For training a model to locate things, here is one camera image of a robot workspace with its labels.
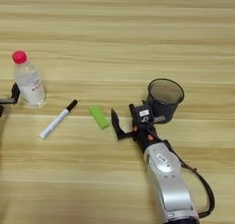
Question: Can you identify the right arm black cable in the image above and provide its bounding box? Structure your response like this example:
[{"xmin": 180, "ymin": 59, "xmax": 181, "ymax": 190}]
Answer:
[{"xmin": 164, "ymin": 140, "xmax": 216, "ymax": 219}]

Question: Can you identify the clear bottle with red cap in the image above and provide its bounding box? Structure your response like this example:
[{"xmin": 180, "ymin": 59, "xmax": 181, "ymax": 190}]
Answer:
[{"xmin": 11, "ymin": 50, "xmax": 47, "ymax": 108}]

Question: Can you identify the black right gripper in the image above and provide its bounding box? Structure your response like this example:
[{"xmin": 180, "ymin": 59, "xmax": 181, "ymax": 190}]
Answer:
[{"xmin": 110, "ymin": 99, "xmax": 166, "ymax": 152}]

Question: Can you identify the green rectangular block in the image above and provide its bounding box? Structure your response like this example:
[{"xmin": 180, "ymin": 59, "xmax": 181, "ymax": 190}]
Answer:
[{"xmin": 88, "ymin": 105, "xmax": 110, "ymax": 130}]

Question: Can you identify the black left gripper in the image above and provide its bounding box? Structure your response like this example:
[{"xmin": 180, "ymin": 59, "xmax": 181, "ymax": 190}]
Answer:
[{"xmin": 0, "ymin": 82, "xmax": 21, "ymax": 118}]

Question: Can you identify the black mesh pen cup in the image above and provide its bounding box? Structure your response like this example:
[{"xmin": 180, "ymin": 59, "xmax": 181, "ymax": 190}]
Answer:
[{"xmin": 146, "ymin": 78, "xmax": 185, "ymax": 125}]

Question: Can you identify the white marker with black cap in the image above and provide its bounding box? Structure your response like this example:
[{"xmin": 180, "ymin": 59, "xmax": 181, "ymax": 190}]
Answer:
[{"xmin": 39, "ymin": 99, "xmax": 79, "ymax": 140}]

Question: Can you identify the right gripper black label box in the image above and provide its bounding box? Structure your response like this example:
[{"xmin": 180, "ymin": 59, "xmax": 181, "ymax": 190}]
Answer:
[{"xmin": 131, "ymin": 104, "xmax": 155, "ymax": 127}]

